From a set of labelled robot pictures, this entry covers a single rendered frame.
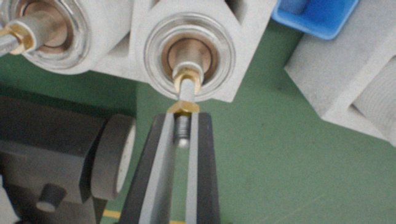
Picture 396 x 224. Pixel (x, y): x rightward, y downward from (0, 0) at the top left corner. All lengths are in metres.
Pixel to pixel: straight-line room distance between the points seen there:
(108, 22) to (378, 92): 0.33
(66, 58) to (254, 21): 0.19
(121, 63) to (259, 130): 0.42
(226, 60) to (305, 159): 0.60
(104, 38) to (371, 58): 0.31
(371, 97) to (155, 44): 0.29
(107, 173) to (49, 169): 0.10
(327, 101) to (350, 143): 0.42
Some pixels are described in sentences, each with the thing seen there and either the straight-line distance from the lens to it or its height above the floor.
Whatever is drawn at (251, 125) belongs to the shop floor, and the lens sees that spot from 0.56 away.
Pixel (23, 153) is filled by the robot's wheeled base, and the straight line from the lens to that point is 0.48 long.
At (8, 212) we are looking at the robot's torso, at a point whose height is 0.23.
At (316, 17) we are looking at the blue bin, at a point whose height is 0.06.
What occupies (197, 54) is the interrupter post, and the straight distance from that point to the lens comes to 0.16.
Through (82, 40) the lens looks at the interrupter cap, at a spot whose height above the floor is 0.25.
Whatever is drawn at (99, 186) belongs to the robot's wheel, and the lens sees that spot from 0.46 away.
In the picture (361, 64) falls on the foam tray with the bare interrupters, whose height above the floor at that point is 0.17.
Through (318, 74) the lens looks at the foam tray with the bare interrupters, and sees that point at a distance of 0.39.
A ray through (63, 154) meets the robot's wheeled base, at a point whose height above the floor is 0.18.
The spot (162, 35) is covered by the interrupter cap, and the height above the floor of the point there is 0.25.
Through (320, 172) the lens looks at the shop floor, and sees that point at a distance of 0.83.
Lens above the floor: 0.41
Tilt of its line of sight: 52 degrees down
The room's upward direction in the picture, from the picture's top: 179 degrees counter-clockwise
